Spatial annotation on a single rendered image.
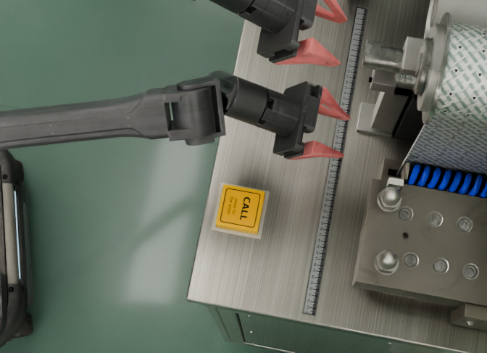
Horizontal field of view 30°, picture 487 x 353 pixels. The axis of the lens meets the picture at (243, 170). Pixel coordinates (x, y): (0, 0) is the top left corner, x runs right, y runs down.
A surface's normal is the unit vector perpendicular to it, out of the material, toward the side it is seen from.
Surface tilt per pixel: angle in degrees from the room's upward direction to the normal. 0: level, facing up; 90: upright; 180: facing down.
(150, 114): 33
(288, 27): 50
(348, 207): 0
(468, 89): 41
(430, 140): 90
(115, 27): 0
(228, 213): 0
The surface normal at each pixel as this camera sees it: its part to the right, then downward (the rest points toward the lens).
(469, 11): -0.09, 0.12
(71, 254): -0.02, -0.25
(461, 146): -0.19, 0.95
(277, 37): -0.77, -0.31
